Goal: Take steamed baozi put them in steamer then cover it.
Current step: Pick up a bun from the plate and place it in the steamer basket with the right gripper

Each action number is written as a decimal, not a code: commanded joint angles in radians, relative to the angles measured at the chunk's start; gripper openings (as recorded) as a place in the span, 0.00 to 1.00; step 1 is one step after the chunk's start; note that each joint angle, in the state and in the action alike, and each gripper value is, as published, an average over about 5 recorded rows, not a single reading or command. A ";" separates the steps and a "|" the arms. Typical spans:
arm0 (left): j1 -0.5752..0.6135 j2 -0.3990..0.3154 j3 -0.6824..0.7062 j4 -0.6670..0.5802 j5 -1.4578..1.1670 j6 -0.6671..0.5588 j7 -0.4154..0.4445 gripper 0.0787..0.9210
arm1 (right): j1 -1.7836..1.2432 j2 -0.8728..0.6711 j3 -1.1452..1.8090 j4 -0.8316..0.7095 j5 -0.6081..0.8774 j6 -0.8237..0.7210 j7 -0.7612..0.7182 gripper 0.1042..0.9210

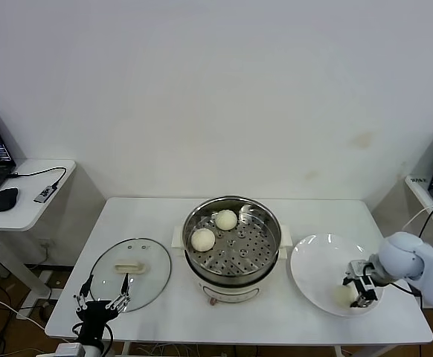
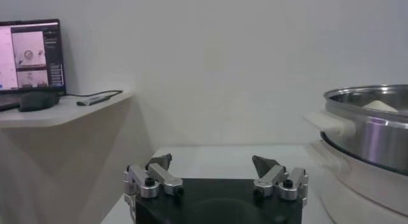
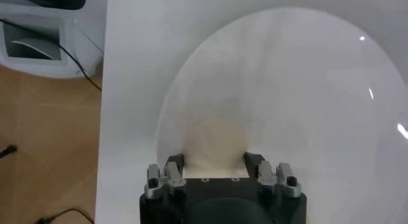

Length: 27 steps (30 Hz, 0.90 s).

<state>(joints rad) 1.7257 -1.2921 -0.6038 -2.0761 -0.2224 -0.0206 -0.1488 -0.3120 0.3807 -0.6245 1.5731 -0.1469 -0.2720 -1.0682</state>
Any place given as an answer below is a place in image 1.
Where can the white wall socket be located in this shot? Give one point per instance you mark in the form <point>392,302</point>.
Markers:
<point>47,243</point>

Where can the white steamed baozi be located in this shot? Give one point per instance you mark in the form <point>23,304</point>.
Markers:
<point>203,240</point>
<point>342,296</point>
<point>226,219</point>

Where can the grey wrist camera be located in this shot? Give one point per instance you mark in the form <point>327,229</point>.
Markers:
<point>356,268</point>
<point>70,350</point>

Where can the white round plate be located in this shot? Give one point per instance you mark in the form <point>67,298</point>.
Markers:
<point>320,267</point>

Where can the white side desk with label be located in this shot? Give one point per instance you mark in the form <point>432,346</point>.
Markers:
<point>419,193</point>

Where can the white side desk with mouse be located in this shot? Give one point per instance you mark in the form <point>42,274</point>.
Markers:
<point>23,219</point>

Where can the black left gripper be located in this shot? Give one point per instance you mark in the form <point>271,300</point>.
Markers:
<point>94,316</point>

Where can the steel perforated steamer basket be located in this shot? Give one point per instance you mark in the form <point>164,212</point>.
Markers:
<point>253,256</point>

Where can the black computer mouse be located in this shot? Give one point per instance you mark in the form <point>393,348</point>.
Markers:
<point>5,199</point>

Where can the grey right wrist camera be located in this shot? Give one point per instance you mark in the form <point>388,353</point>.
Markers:
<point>356,268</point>

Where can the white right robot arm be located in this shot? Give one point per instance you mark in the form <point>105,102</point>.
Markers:
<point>402,256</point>

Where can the grey usb hub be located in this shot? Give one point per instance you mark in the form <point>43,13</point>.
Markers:
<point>46,193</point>

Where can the white electric cooker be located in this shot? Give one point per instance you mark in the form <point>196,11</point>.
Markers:
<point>231,294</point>

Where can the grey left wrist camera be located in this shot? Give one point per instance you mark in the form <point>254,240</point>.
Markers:
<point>70,350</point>

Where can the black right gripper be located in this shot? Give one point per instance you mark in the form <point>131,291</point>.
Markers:
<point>371,273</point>

